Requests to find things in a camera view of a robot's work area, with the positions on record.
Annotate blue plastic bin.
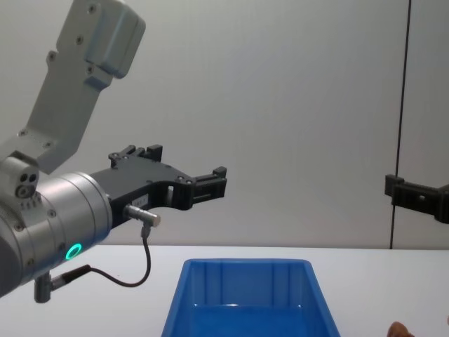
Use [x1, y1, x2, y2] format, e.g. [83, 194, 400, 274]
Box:
[160, 258, 342, 337]

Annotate thin dark cable silver plugs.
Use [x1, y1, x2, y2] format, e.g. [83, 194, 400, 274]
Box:
[34, 205, 162, 303]

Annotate small brown object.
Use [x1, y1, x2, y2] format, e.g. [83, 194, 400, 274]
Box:
[385, 322, 415, 337]

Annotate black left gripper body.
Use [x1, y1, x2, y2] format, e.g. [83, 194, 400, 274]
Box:
[89, 156, 194, 235]

